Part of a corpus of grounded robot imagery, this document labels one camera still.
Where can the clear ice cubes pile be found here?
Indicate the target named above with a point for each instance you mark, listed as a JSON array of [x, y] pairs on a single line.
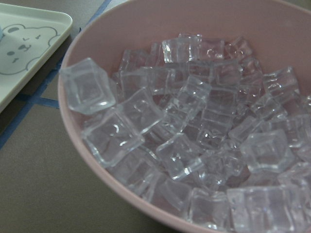
[[195, 128]]

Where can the pink bowl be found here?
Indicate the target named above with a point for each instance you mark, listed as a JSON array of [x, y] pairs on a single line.
[[279, 32]]

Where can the cream bear tray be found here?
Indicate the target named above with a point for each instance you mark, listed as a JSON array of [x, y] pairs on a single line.
[[30, 36]]

